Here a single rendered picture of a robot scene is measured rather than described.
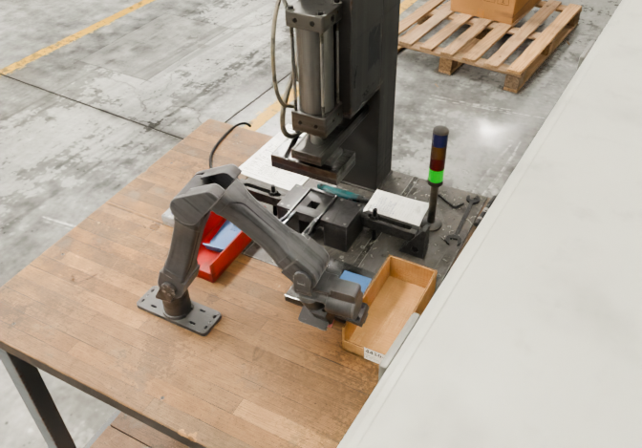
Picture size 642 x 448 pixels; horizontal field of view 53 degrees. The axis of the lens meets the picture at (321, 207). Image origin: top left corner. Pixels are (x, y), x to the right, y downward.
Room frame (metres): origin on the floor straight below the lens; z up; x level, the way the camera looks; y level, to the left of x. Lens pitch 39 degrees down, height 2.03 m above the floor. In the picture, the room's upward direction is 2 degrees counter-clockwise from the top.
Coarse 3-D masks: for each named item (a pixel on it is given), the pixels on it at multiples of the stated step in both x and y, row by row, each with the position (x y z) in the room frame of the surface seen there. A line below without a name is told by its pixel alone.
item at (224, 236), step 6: (228, 222) 1.31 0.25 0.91; (222, 228) 1.29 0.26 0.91; (228, 228) 1.29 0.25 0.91; (222, 234) 1.26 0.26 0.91; (228, 234) 1.26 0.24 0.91; (234, 234) 1.26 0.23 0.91; (216, 240) 1.24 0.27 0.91; (222, 240) 1.24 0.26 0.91; (228, 240) 1.24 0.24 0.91; (210, 246) 1.20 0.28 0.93; (216, 246) 1.19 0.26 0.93; (222, 246) 1.22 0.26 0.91
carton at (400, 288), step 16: (384, 272) 1.07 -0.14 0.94; (400, 272) 1.09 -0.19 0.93; (416, 272) 1.07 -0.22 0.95; (432, 272) 1.05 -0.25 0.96; (368, 288) 1.00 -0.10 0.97; (384, 288) 1.06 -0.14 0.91; (400, 288) 1.05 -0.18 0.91; (416, 288) 1.05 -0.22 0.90; (432, 288) 1.03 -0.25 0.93; (368, 304) 0.99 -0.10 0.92; (384, 304) 1.01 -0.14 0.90; (400, 304) 1.01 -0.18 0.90; (416, 304) 1.01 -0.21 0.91; (368, 320) 0.96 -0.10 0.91; (384, 320) 0.96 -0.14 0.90; (400, 320) 0.96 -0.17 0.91; (352, 336) 0.92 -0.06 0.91; (368, 336) 0.91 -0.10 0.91; (384, 336) 0.91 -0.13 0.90; (368, 352) 0.86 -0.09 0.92; (384, 352) 0.87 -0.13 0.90
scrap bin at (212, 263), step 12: (216, 216) 1.31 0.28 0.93; (204, 228) 1.27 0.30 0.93; (216, 228) 1.29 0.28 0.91; (204, 240) 1.25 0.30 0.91; (240, 240) 1.20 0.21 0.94; (204, 252) 1.20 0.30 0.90; (216, 252) 1.20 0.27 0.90; (228, 252) 1.16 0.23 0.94; (240, 252) 1.20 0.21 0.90; (204, 264) 1.16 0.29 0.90; (216, 264) 1.12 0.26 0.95; (228, 264) 1.15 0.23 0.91; (204, 276) 1.11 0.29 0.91; (216, 276) 1.11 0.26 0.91
